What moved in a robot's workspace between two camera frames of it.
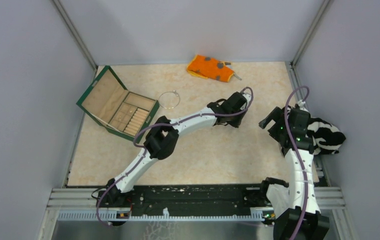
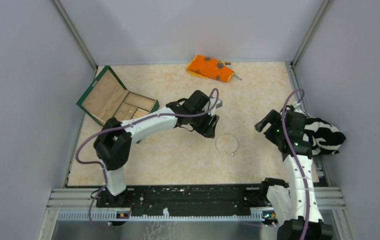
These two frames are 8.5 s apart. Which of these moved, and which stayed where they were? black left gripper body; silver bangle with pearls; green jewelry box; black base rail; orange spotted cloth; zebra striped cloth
Moved: silver bangle with pearls; black left gripper body
Stayed: orange spotted cloth; black base rail; green jewelry box; zebra striped cloth
